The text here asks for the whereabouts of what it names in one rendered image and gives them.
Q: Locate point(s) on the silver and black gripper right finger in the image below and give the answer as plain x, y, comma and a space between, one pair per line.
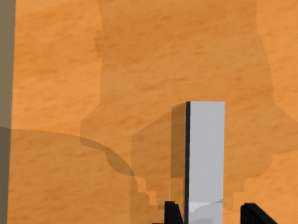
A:
251, 213

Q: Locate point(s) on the grey square stick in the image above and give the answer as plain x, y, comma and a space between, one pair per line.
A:
204, 162

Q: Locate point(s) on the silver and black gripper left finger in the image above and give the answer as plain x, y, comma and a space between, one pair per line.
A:
172, 214

